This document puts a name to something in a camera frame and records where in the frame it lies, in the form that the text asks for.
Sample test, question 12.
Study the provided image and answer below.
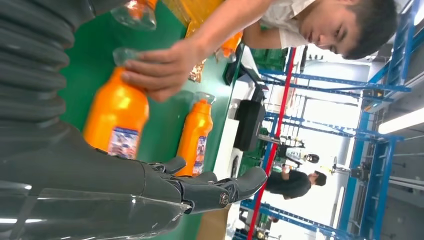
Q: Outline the green plastic crate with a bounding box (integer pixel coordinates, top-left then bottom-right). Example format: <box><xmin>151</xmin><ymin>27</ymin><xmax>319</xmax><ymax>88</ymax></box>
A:
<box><xmin>250</xmin><ymin>47</ymin><xmax>288</xmax><ymax>72</ymax></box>

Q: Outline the black carrying case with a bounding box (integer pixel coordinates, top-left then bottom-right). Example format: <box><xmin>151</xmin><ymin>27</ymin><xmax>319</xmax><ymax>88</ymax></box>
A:
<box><xmin>233</xmin><ymin>99</ymin><xmax>267</xmax><ymax>152</ymax></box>

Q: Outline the blue metal shelf frame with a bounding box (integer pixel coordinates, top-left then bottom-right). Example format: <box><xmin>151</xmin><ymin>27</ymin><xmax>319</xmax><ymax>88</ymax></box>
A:
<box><xmin>231</xmin><ymin>0</ymin><xmax>424</xmax><ymax>240</ymax></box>

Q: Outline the person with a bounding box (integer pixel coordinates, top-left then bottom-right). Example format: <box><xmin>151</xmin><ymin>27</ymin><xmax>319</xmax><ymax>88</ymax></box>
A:
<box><xmin>120</xmin><ymin>0</ymin><xmax>398</xmax><ymax>104</ymax></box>
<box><xmin>264</xmin><ymin>169</ymin><xmax>328</xmax><ymax>201</ymax></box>

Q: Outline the red metal pole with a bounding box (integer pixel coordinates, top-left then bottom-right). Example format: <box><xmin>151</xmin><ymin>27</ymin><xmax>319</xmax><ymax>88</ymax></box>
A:
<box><xmin>246</xmin><ymin>47</ymin><xmax>297</xmax><ymax>240</ymax></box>

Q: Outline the brown cardboard box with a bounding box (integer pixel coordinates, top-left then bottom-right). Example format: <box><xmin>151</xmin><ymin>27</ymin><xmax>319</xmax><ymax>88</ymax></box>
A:
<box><xmin>197</xmin><ymin>204</ymin><xmax>233</xmax><ymax>240</ymax></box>

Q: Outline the ceiling light strip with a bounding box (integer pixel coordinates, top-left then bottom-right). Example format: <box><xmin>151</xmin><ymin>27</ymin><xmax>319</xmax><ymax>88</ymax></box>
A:
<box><xmin>377</xmin><ymin>106</ymin><xmax>424</xmax><ymax>135</ymax></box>

